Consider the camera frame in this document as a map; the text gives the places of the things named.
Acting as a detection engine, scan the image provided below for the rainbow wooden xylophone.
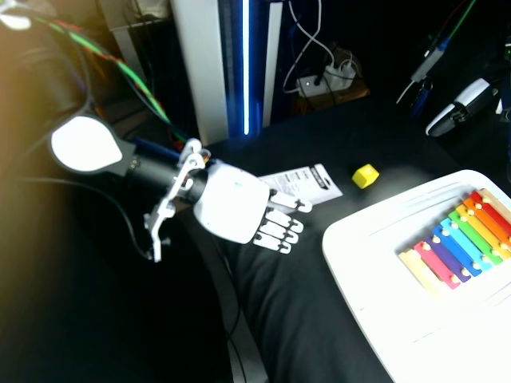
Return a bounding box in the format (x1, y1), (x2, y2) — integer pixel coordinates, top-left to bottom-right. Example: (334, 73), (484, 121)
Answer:
(398, 188), (511, 298)

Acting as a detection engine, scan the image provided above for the silver blister package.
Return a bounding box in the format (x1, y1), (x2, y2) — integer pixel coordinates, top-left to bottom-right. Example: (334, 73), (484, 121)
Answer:
(257, 163), (344, 207)

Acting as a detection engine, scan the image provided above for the white plastic tray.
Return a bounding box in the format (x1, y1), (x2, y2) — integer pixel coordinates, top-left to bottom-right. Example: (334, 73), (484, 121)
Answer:
(321, 169), (511, 383)

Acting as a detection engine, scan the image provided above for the brown wooden board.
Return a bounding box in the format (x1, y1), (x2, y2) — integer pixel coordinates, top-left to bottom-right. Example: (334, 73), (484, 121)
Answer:
(293, 43), (370, 117)

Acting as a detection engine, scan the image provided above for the yellow wooden block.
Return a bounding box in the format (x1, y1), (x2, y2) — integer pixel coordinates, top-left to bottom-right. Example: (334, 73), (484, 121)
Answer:
(351, 163), (381, 190)

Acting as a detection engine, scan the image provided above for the white power strip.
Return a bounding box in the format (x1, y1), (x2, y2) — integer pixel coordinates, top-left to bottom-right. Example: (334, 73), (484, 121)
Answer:
(295, 65), (356, 97)

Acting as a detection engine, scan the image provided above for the white and blue pillar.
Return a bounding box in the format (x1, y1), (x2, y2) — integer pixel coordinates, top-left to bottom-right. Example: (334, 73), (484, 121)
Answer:
(169, 0), (283, 147)

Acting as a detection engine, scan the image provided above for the black table cloth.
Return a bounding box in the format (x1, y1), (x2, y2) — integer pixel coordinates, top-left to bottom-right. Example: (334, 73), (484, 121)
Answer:
(175, 93), (511, 383)

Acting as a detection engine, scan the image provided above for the blue strap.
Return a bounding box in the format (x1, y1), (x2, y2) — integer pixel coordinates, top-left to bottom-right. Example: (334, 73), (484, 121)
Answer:
(410, 79), (434, 117)

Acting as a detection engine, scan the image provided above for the white adapter with cable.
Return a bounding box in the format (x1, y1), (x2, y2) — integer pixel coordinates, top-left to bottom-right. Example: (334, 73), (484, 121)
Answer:
(396, 41), (446, 105)

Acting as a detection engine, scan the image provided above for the green cable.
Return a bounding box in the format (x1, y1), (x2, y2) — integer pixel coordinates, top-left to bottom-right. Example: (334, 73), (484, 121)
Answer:
(31, 15), (188, 143)
(441, 0), (478, 43)

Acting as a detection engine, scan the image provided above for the white power cable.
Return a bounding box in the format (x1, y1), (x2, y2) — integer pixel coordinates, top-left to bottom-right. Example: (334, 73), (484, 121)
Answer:
(282, 0), (337, 95)

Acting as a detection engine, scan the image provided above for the white metal shelf frame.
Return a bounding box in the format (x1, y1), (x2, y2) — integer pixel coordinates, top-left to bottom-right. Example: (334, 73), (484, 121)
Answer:
(97, 0), (173, 85)

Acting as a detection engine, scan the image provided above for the thin black cable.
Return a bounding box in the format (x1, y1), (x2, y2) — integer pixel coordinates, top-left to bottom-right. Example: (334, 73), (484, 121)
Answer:
(15, 177), (156, 261)

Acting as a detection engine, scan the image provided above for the red twisted wire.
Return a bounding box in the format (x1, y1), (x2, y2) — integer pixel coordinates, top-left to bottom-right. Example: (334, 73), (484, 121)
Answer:
(50, 19), (176, 144)

